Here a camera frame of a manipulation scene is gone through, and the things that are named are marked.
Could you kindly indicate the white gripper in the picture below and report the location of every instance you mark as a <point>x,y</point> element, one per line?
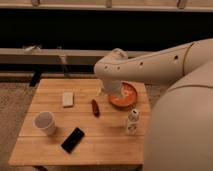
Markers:
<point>111,86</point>

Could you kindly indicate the white sponge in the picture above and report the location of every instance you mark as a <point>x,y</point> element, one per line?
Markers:
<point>68,99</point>

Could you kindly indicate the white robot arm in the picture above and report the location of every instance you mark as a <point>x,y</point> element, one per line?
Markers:
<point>179,135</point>

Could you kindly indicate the orange ceramic bowl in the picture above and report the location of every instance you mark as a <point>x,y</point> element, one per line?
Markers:
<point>129,96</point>

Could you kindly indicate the small white bottle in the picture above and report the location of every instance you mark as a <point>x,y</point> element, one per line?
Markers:
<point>132,122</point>

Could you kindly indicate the wooden table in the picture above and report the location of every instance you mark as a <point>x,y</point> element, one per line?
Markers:
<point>105,141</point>

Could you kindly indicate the black smartphone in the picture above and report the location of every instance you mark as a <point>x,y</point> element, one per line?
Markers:
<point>72,140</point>

